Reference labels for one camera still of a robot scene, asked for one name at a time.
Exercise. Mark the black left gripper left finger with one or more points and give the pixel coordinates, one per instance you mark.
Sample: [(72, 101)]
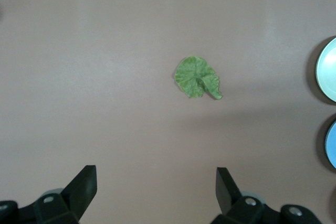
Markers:
[(78, 195)]

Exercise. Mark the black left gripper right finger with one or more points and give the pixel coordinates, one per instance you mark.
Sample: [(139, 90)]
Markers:
[(228, 197)]

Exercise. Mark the green lettuce leaf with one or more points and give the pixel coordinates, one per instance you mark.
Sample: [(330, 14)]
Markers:
[(194, 77)]

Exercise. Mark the blue round plate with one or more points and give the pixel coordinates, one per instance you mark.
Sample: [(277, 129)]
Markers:
[(333, 145)]

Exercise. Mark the pale green round plate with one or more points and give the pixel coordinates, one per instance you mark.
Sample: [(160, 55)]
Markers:
[(328, 74)]

